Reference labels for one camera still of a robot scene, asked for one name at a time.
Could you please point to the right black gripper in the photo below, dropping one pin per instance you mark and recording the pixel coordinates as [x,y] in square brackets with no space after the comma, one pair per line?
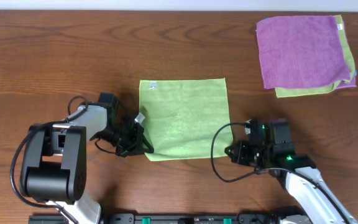
[242,152]

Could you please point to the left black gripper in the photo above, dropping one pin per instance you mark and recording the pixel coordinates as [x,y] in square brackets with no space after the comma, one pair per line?
[132,139]

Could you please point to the green microfiber cloth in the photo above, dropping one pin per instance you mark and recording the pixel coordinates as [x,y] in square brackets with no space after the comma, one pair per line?
[185,119]

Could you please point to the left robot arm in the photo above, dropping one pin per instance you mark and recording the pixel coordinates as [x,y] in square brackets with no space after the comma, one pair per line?
[53,171]

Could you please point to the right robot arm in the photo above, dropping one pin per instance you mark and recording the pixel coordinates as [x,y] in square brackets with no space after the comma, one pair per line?
[300,177]

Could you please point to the lower green cloth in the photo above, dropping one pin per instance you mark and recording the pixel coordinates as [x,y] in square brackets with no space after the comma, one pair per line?
[348,57]

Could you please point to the purple microfiber cloth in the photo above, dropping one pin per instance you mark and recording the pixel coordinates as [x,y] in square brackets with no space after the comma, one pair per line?
[297,52]

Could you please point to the bottom purple cloth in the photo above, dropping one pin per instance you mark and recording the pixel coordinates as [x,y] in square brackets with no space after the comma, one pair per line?
[350,84]

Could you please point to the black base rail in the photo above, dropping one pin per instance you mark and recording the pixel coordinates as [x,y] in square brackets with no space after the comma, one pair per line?
[243,218]

